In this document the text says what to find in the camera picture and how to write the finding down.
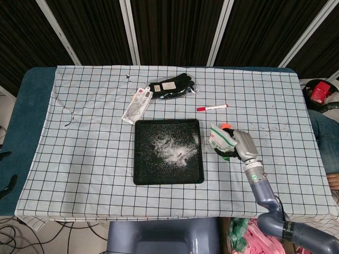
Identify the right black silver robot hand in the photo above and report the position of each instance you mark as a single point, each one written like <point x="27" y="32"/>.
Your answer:
<point x="246" y="145"/>

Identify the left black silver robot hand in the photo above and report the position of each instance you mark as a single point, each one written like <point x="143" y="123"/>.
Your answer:
<point x="12" y="181"/>

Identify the white green-striped snack bag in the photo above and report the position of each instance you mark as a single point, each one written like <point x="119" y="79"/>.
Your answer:
<point x="219" y="139"/>

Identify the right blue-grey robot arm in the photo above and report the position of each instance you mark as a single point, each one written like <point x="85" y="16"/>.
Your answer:
<point x="265" y="190"/>

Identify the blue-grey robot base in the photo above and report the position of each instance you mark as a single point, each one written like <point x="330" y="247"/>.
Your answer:
<point x="159" y="235"/>

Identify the white powder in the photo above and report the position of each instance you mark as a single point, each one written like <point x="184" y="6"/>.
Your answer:
<point x="172" y="153"/>

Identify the black rectangular tray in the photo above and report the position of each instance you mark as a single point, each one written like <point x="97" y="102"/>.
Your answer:
<point x="148" y="169"/>

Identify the orange cube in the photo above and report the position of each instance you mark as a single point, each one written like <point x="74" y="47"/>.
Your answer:
<point x="226" y="125"/>

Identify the red white marker pen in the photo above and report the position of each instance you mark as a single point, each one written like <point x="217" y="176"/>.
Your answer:
<point x="212" y="108"/>

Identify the person leg in jeans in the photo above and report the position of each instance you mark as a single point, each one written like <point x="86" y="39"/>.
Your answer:
<point x="324" y="132"/>

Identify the red black object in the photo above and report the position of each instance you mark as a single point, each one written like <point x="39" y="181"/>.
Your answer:
<point x="307" y="92"/>

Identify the light blue checked tablecloth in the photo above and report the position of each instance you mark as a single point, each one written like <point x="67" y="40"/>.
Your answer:
<point x="92" y="172"/>

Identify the red cardboard box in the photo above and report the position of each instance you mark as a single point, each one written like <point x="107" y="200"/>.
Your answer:
<point x="320" y="91"/>

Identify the pink cloth strips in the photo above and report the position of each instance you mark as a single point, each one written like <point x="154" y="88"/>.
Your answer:
<point x="257" y="238"/>

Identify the black gloves in clear pack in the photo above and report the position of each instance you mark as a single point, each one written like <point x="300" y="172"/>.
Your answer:
<point x="172" y="86"/>

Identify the brown cardboard box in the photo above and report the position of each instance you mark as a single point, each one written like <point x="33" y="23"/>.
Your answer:
<point x="288" y="246"/>

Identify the black slatted partition panel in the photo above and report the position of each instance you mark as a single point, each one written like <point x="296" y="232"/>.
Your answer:
<point x="320" y="55"/>
<point x="21" y="39"/>
<point x="265" y="29"/>
<point x="177" y="29"/>
<point x="90" y="29"/>

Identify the white patterned glove package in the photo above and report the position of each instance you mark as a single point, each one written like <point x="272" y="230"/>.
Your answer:
<point x="136" y="105"/>

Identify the white partition frame bar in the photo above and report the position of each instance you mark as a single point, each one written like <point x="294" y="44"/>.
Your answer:
<point x="129" y="31"/>
<point x="220" y="31"/>
<point x="310" y="34"/>
<point x="61" y="34"/>

